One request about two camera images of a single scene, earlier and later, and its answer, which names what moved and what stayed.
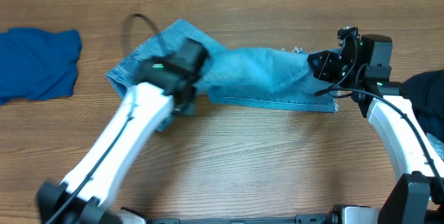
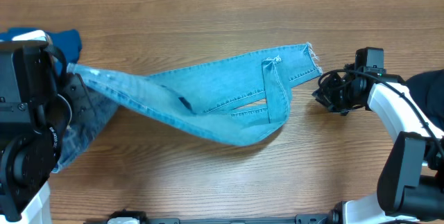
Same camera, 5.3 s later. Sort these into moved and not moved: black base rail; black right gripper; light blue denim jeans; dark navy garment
Moved: light blue denim jeans; black right gripper
Not moved: black base rail; dark navy garment
